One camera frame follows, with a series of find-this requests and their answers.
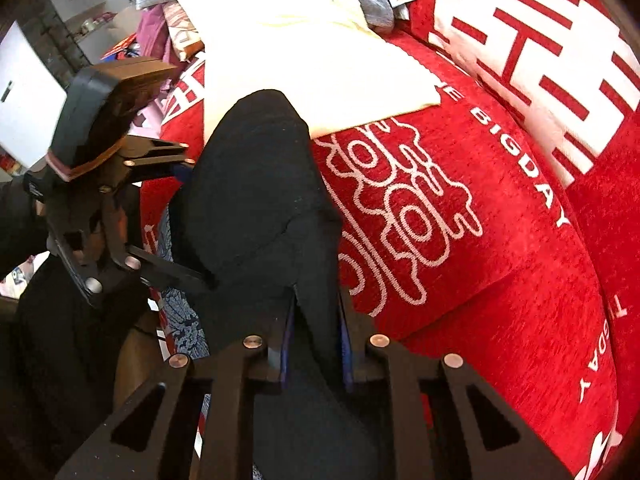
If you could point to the white cabinet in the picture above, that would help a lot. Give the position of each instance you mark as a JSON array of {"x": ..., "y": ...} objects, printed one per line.
[{"x": 25, "y": 100}]

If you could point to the red printed sofa cover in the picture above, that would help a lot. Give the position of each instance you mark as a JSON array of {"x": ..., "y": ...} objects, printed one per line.
[{"x": 475, "y": 210}]

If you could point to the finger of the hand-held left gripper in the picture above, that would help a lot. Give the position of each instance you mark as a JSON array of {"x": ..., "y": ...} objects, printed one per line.
[
  {"x": 165, "y": 267},
  {"x": 155, "y": 157}
]

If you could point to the black pants with grey print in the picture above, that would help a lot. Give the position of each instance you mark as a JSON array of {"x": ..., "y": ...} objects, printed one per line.
[{"x": 250, "y": 185}]

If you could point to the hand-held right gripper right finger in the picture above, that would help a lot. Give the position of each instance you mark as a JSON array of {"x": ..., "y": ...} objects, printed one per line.
[{"x": 348, "y": 355}]

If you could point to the pink clothing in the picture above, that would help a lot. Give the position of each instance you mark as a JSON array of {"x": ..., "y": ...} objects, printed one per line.
[{"x": 165, "y": 30}]

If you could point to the cream pillow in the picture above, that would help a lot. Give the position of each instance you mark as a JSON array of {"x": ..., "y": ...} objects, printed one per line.
[{"x": 300, "y": 60}]

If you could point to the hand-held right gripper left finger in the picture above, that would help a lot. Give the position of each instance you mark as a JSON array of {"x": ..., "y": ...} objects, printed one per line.
[{"x": 260, "y": 357}]

